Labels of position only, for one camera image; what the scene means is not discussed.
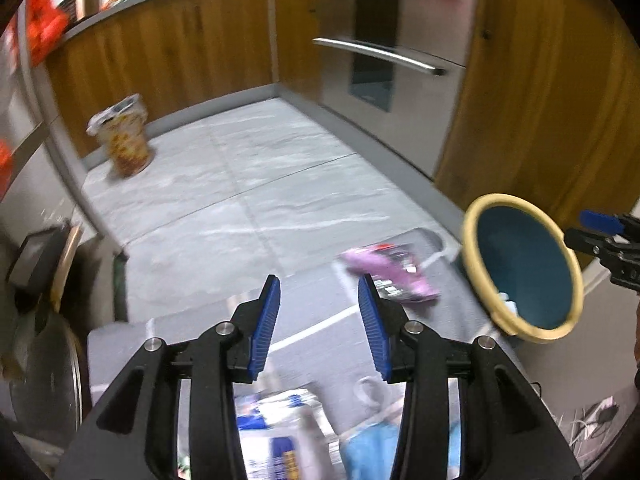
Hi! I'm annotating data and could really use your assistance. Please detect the blue face mask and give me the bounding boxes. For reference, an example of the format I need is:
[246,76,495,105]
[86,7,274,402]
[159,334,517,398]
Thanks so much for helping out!
[340,376,463,480]

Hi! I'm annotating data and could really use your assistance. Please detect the flower patterned waste bin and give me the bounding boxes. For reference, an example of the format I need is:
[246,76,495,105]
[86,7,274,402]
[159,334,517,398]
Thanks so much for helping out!
[86,94,155,178]

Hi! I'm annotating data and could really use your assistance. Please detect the dark green bottle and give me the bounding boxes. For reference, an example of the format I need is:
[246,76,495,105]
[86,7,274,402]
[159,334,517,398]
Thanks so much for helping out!
[112,254,129,322]

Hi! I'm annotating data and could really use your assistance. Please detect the tall wooden cabinet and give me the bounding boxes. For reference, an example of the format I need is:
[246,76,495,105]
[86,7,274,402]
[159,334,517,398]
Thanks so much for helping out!
[434,0,640,256]

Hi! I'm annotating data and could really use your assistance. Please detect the round metal lid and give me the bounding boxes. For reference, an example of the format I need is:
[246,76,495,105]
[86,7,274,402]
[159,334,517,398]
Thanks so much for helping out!
[9,310,87,438]

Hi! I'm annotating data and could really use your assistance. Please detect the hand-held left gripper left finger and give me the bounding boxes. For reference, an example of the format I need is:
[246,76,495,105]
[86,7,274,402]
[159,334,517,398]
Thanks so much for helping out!
[55,274,282,480]

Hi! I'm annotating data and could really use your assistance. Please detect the wooden base cabinets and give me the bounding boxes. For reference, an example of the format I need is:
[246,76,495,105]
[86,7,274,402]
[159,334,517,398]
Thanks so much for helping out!
[45,0,321,158]

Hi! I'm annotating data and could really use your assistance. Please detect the purple snack wrapper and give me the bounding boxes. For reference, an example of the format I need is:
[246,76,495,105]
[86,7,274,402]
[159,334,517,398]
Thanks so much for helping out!
[339,242,441,305]

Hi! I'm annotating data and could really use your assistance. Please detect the long steel oven handle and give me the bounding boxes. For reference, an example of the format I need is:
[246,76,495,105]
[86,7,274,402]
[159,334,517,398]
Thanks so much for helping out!
[312,36,447,77]

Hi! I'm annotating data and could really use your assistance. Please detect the red plastic bag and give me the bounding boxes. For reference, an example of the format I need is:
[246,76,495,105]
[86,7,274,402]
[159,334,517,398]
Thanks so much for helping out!
[25,0,71,66]

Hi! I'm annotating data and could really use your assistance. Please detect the black box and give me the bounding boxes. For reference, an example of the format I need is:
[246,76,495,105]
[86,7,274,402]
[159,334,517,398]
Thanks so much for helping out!
[7,227,68,290]

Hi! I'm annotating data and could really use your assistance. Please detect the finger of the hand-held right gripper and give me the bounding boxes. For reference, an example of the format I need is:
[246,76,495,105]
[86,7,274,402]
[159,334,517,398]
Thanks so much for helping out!
[579,209,640,241]
[565,229,623,262]

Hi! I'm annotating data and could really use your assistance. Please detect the stainless steel oven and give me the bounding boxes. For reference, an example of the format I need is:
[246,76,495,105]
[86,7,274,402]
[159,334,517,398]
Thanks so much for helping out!
[310,0,482,182]

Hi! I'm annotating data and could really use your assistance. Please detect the grey checked mat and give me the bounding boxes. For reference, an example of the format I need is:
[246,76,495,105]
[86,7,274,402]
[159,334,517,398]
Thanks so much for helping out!
[87,227,531,480]

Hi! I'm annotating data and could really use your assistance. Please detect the teal bin with yellow rim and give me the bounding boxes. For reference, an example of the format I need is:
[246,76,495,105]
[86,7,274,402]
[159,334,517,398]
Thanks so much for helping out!
[461,193,585,345]

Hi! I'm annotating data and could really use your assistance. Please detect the blue silver snack packet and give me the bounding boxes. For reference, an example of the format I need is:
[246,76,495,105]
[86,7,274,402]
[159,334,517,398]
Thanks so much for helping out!
[235,387,331,480]

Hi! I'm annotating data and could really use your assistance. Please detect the silver slow cooker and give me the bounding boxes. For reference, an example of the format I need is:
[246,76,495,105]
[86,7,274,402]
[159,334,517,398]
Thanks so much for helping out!
[57,0,103,25]

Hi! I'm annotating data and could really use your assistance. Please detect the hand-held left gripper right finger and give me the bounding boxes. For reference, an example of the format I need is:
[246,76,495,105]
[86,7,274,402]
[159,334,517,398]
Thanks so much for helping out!
[357,273,583,480]

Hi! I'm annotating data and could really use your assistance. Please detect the wooden board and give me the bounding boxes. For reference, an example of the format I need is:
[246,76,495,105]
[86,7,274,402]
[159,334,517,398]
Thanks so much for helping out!
[49,224,84,311]

